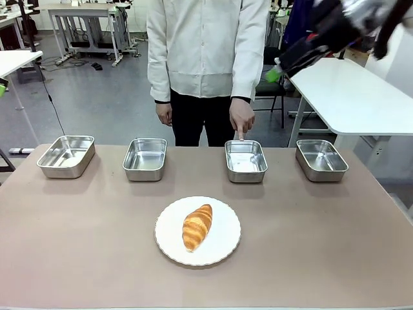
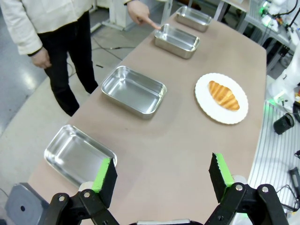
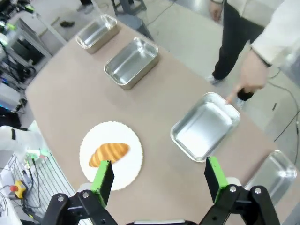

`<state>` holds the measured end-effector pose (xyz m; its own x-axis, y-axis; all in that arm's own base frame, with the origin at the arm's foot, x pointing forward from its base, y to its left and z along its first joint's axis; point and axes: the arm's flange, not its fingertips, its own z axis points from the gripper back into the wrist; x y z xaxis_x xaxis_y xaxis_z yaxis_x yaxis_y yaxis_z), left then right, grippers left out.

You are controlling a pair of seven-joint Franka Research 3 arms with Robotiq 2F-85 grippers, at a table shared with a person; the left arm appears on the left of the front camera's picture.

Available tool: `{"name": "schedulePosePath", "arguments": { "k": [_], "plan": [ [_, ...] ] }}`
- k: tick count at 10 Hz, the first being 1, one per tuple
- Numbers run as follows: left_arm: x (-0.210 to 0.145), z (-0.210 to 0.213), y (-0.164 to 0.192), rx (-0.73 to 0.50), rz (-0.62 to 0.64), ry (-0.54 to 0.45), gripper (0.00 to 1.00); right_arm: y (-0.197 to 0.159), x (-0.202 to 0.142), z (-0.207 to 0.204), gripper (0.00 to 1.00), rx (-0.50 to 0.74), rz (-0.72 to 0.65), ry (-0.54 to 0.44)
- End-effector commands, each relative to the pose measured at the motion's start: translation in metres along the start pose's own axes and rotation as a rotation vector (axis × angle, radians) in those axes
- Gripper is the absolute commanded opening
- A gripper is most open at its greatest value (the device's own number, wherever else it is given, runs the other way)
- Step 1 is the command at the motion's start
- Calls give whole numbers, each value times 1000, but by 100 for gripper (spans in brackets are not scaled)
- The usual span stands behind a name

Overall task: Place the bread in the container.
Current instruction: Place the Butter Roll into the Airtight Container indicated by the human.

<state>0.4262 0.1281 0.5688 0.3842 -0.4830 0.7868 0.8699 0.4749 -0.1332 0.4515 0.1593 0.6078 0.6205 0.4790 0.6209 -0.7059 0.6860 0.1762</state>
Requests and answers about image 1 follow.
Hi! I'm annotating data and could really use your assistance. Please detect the thin black cable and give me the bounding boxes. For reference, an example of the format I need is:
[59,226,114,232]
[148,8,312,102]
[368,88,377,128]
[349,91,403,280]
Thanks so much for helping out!
[35,61,66,136]

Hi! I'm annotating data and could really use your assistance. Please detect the small white side table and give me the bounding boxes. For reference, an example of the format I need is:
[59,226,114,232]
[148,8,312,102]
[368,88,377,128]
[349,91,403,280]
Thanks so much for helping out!
[0,50,44,146]

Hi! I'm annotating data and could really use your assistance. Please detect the grey metal workbench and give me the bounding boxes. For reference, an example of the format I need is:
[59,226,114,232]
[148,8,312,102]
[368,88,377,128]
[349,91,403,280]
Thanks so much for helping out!
[47,2,134,67]

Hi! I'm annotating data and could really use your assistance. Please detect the person's left forearm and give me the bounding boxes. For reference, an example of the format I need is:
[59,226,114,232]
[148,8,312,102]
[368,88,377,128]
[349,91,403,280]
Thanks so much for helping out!
[230,41,266,105]

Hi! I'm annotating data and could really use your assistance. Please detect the golden brown croissant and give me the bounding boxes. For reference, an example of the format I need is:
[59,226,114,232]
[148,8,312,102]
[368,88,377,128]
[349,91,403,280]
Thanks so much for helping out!
[182,203,214,253]

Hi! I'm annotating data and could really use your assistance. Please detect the black vertical pole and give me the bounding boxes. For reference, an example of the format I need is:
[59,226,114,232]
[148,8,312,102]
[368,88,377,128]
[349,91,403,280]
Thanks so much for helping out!
[17,0,38,54]

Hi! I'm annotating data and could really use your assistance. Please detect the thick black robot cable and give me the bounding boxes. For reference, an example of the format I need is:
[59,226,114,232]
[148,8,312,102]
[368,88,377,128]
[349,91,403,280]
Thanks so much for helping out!
[373,0,413,61]

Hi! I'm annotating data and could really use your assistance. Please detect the person's right hand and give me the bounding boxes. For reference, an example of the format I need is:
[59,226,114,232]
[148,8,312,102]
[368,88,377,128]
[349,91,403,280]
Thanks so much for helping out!
[155,102,174,127]

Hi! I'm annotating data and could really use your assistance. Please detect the person's black trousers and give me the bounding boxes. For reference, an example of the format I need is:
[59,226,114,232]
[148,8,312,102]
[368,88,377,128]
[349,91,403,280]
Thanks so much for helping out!
[170,88,236,148]

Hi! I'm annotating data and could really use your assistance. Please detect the person's white shirt torso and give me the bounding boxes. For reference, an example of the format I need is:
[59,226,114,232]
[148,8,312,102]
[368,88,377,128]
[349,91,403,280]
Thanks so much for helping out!
[146,0,271,104]

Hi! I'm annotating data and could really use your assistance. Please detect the large white side table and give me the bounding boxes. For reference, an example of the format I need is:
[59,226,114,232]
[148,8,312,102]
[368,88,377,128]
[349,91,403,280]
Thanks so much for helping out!
[285,57,413,169]

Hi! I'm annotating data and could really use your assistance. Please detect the dark blue hanging garment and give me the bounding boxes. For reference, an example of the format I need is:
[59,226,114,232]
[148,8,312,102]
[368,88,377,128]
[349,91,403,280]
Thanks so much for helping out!
[283,0,322,51]

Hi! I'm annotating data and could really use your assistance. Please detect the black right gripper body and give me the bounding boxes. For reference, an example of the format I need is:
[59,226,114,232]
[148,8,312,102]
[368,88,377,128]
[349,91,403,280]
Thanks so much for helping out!
[279,30,348,78]

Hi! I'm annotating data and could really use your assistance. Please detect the person's left hand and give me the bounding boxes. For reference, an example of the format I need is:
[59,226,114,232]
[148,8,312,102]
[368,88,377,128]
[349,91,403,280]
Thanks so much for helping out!
[229,97,256,142]

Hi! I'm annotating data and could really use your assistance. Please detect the black chair with green seat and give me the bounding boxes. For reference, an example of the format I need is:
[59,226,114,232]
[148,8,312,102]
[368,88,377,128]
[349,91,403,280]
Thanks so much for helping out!
[254,46,287,129]

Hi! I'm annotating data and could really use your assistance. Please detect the person's right forearm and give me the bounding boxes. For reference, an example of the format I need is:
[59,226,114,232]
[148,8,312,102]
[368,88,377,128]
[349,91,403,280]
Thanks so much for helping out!
[148,48,172,105]

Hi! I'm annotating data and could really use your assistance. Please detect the white scalloped plate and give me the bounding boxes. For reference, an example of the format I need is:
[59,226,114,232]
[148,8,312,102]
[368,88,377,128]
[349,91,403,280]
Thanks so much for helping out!
[154,196,242,267]

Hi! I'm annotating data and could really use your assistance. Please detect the steel rectangular container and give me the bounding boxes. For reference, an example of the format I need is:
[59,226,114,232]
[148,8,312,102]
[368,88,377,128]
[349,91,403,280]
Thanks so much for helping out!
[36,135,96,180]
[295,139,350,183]
[224,139,268,184]
[122,138,168,182]

